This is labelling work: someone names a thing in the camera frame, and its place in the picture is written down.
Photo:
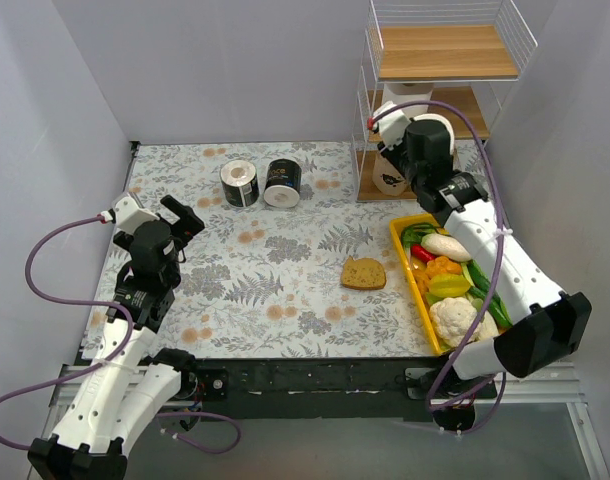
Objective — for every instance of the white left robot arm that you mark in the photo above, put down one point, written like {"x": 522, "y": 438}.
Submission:
{"x": 94, "y": 438}

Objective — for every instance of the green leafy vegetable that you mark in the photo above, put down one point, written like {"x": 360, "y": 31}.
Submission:
{"x": 413, "y": 234}

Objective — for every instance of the white radish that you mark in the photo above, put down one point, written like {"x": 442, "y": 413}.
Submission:
{"x": 442, "y": 245}

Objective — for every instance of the white cauliflower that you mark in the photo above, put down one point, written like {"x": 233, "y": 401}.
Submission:
{"x": 452, "y": 318}

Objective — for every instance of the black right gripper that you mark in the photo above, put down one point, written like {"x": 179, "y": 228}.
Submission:
{"x": 395, "y": 158}

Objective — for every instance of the white wire wooden shelf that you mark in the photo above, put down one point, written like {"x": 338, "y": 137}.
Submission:
{"x": 470, "y": 50}

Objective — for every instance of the red chili pepper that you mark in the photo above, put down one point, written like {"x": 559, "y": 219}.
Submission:
{"x": 420, "y": 253}

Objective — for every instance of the floral patterned table mat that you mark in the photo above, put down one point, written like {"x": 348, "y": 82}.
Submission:
{"x": 260, "y": 282}

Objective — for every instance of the slice of brown bread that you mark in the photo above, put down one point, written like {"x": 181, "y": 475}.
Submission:
{"x": 363, "y": 274}

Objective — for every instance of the yellow plastic tray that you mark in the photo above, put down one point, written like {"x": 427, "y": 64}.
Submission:
{"x": 418, "y": 281}

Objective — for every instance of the white paper roll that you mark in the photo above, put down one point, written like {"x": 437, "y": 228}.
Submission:
{"x": 399, "y": 93}
{"x": 444, "y": 121}

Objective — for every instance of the yellow green starfruit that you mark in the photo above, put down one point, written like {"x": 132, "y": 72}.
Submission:
{"x": 449, "y": 285}

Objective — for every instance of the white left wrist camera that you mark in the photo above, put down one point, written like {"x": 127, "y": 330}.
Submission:
{"x": 127, "y": 213}

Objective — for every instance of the orange bell pepper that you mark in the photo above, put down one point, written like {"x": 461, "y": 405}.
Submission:
{"x": 442, "y": 265}

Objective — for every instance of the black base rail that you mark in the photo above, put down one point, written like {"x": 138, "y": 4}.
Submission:
{"x": 305, "y": 388}

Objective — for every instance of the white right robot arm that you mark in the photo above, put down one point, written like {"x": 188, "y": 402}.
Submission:
{"x": 546, "y": 323}

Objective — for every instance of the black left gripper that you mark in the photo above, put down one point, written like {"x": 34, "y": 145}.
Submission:
{"x": 183, "y": 220}

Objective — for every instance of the brown roll cartoon print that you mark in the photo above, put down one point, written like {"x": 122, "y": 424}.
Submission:
{"x": 386, "y": 177}

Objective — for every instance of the black roll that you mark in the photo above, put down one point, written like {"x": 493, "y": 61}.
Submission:
{"x": 239, "y": 182}
{"x": 283, "y": 184}

